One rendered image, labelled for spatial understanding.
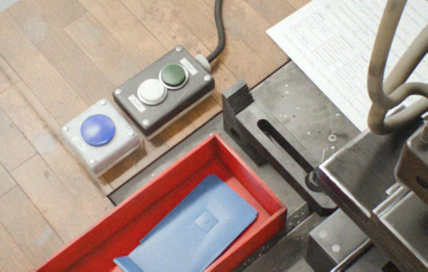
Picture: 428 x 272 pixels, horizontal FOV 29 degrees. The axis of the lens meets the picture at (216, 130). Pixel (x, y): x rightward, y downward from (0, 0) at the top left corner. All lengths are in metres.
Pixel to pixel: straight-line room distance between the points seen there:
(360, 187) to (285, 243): 0.25
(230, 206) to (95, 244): 0.16
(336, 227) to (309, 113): 0.20
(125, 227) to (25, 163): 0.15
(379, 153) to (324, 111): 0.29
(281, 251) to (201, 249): 0.09
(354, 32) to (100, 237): 0.41
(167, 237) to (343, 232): 0.20
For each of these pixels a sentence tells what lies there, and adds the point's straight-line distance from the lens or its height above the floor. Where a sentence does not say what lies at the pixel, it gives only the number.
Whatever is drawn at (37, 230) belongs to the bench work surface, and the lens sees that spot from 0.95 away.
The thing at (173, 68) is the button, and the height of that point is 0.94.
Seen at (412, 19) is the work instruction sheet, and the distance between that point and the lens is 1.08.
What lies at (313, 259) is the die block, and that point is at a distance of 0.88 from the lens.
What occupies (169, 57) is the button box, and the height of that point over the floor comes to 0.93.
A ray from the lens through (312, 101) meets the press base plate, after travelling 0.99.
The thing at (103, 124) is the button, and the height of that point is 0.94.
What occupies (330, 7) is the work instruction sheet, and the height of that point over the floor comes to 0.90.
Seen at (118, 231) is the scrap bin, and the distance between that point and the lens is 0.92.
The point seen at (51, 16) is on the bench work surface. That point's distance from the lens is 1.09.
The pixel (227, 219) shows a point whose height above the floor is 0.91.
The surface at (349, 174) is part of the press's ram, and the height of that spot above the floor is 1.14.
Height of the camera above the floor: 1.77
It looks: 63 degrees down
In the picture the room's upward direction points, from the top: 4 degrees counter-clockwise
